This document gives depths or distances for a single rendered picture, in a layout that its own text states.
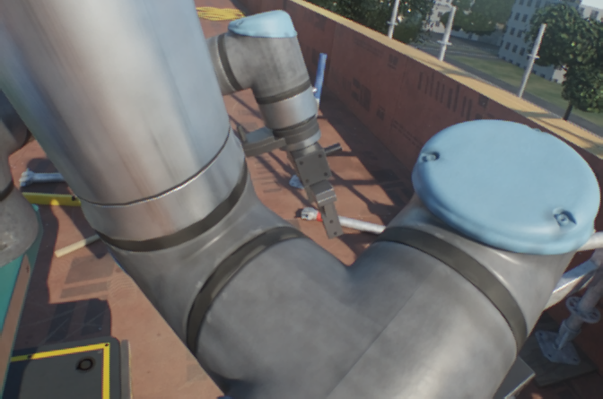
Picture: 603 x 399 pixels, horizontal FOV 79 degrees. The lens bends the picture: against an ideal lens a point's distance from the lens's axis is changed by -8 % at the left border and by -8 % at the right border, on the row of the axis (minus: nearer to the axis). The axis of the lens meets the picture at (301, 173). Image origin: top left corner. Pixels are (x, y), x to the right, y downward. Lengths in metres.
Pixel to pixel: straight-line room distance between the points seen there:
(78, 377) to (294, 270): 0.87
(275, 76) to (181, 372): 1.04
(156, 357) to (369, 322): 1.28
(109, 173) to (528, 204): 0.18
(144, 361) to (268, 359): 1.25
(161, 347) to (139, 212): 1.27
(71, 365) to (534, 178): 0.98
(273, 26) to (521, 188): 0.43
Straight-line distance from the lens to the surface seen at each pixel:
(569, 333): 1.76
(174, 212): 0.18
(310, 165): 0.60
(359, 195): 2.32
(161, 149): 0.16
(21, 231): 0.69
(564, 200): 0.20
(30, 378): 1.06
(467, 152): 0.21
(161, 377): 1.38
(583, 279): 1.51
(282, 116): 0.59
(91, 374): 1.02
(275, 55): 0.57
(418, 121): 2.70
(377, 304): 0.17
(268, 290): 0.18
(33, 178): 2.37
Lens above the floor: 1.14
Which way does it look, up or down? 28 degrees down
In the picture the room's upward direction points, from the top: 9 degrees clockwise
